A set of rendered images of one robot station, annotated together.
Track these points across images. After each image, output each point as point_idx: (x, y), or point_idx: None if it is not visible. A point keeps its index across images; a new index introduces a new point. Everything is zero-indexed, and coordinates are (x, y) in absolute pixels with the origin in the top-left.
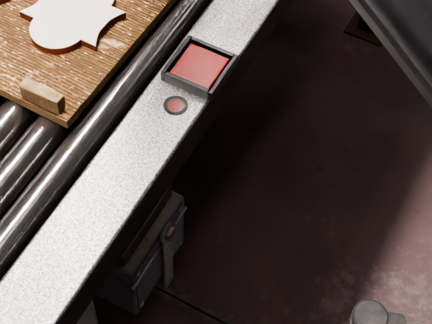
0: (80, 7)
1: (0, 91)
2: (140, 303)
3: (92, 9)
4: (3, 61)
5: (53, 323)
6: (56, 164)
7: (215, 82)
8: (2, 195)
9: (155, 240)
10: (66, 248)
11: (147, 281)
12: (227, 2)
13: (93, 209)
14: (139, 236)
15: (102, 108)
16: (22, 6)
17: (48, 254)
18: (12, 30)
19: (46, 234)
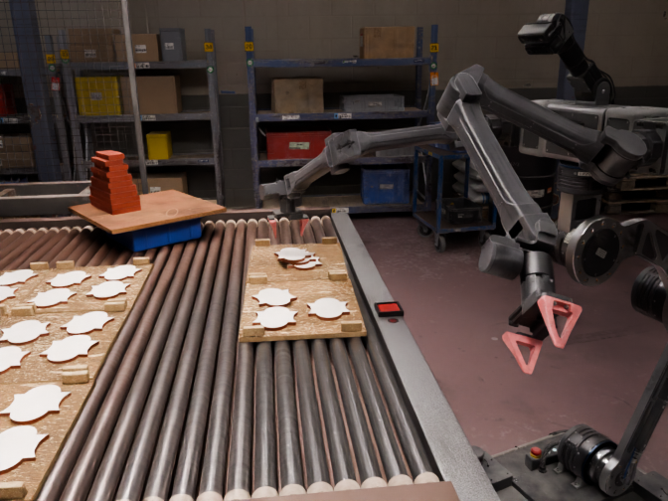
0: (329, 305)
1: (329, 334)
2: None
3: (334, 304)
4: (319, 327)
5: (432, 375)
6: (376, 344)
7: (401, 308)
8: (367, 359)
9: None
10: (410, 360)
11: None
12: (372, 295)
13: (404, 349)
14: None
15: (370, 328)
16: (304, 314)
17: (406, 363)
18: (310, 320)
19: (398, 360)
